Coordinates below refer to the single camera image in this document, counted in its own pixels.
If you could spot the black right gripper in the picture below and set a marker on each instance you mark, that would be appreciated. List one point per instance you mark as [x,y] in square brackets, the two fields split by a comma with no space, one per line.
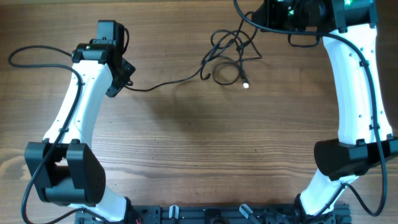
[270,8]

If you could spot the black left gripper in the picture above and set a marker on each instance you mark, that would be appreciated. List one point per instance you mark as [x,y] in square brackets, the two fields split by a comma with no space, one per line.
[129,70]

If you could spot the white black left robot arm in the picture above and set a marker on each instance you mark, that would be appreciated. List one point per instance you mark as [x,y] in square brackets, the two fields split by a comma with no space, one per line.
[63,167]

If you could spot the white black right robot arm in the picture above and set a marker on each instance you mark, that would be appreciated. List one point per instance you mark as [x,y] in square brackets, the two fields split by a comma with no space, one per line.
[347,29]

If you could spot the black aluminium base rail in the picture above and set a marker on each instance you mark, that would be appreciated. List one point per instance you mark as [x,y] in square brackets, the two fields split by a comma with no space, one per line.
[277,213]

